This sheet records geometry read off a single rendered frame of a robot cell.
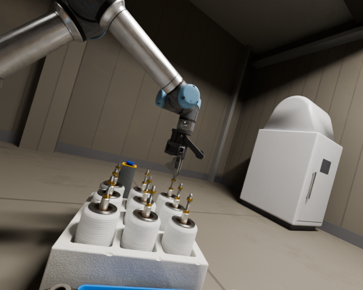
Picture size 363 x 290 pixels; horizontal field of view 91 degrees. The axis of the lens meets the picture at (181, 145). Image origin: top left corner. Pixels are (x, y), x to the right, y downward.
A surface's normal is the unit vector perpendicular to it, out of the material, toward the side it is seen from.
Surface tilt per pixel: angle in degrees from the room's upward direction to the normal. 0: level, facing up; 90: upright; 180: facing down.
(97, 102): 90
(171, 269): 90
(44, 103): 90
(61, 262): 90
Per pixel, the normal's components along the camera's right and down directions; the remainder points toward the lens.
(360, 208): -0.83, -0.25
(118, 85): 0.49, 0.13
